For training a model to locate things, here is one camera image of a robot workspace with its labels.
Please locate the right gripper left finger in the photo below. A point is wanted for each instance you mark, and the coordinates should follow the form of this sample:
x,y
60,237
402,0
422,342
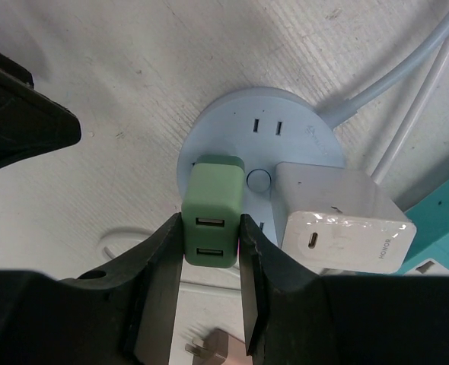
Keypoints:
x,y
122,312

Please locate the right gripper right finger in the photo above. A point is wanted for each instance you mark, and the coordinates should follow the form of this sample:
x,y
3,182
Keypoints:
x,y
294,316

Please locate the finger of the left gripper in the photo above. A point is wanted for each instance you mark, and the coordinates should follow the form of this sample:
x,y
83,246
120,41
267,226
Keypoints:
x,y
30,123

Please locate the brown charger plug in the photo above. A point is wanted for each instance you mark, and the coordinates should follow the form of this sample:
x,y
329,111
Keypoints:
x,y
218,348

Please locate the white charger plug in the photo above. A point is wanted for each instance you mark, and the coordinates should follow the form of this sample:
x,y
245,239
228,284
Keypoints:
x,y
334,218

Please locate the green charger plug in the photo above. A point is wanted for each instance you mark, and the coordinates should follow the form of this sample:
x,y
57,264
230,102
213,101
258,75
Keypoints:
x,y
211,210

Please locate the teal power strip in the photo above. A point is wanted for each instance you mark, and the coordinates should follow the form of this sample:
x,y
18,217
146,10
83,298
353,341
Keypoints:
x,y
429,252

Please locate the round light blue power strip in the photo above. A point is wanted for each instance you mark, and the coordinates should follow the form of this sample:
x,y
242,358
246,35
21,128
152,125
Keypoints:
x,y
263,126

